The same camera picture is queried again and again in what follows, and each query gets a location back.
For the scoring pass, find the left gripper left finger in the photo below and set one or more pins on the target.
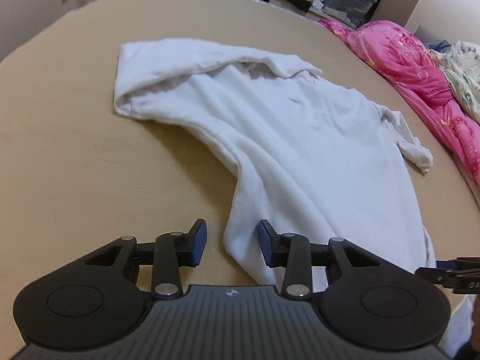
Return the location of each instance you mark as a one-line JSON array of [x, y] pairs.
[[104, 295]]

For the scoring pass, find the floral cream quilt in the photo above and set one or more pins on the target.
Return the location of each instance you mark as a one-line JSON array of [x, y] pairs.
[[460, 65]]

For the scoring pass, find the tan bed mattress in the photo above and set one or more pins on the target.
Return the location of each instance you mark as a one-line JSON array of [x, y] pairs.
[[75, 175]]

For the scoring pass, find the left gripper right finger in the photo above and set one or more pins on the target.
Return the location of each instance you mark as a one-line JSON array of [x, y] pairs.
[[361, 297]]

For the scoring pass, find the white long-sleeve shirt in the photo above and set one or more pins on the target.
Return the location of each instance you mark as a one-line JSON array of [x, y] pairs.
[[309, 156]]

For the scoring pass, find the pink quilt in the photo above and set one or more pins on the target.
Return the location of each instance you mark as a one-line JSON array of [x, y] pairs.
[[403, 60]]

